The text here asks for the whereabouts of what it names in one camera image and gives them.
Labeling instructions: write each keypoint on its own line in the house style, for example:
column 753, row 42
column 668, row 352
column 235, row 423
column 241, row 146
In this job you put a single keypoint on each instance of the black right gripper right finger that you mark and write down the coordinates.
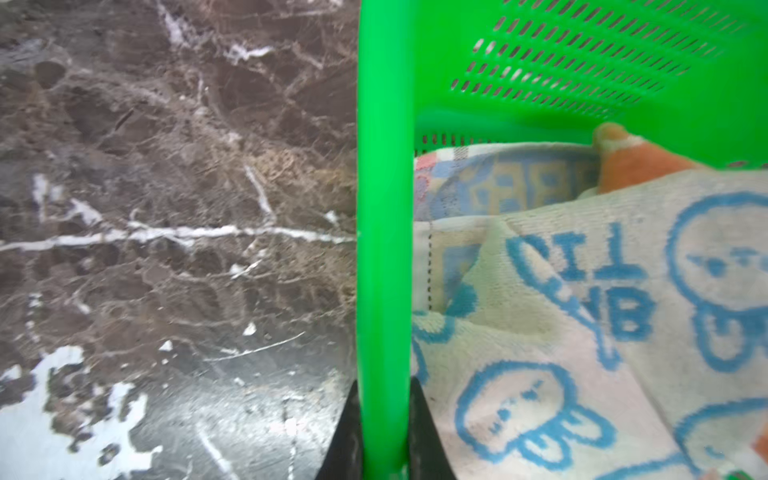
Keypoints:
column 427, row 457

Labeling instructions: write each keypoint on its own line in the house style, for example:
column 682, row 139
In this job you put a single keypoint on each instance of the orange bunny towel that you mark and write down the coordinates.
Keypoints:
column 627, row 160

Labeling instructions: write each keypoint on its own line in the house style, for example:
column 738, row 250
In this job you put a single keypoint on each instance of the pale blue patterned towel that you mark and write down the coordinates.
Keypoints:
column 494, row 179

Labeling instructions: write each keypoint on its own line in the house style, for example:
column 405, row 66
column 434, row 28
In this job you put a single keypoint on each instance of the blue bunny pattern towel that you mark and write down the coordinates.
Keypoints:
column 622, row 336

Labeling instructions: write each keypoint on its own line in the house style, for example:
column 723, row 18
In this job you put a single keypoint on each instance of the green plastic basket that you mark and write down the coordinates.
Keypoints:
column 688, row 76

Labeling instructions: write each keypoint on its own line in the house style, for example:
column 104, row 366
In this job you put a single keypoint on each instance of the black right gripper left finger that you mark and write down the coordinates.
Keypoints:
column 344, row 457

